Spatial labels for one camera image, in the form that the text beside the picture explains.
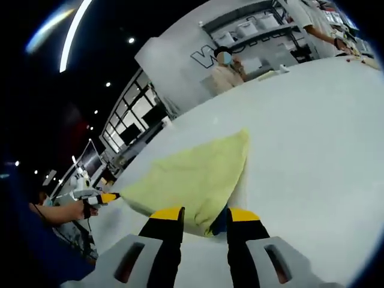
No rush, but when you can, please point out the linear ceiling light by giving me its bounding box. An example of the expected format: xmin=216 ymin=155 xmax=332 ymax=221
xmin=59 ymin=0 xmax=94 ymax=73

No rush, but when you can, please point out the grey metal shelf rack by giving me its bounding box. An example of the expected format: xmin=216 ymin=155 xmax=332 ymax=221
xmin=199 ymin=0 xmax=376 ymax=64

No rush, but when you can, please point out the computer monitor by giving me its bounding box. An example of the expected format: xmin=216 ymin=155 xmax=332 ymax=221
xmin=80 ymin=143 xmax=103 ymax=178

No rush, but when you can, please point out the glass partition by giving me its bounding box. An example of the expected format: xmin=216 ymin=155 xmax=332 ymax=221
xmin=101 ymin=68 xmax=169 ymax=157

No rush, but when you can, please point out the pale yellow folded cloth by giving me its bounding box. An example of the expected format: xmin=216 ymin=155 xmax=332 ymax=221
xmin=257 ymin=70 xmax=277 ymax=82

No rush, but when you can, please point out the person's blue shirt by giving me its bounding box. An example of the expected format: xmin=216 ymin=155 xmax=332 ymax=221
xmin=0 ymin=179 xmax=100 ymax=288

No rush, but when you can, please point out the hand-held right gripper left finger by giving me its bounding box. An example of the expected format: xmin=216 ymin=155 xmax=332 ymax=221
xmin=61 ymin=206 xmax=186 ymax=288

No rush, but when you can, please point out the white storage bin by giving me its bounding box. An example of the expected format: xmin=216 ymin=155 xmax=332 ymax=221
xmin=236 ymin=20 xmax=257 ymax=39
xmin=257 ymin=13 xmax=277 ymax=31
xmin=214 ymin=31 xmax=233 ymax=48

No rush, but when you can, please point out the yellow garment with dark sleeves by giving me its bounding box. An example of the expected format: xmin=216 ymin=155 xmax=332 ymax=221
xmin=119 ymin=127 xmax=250 ymax=238

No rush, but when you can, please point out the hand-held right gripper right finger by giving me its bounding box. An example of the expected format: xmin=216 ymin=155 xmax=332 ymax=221
xmin=225 ymin=207 xmax=346 ymax=288

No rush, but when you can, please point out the person's left hand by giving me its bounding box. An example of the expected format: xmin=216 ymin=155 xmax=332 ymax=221
xmin=76 ymin=198 xmax=100 ymax=221

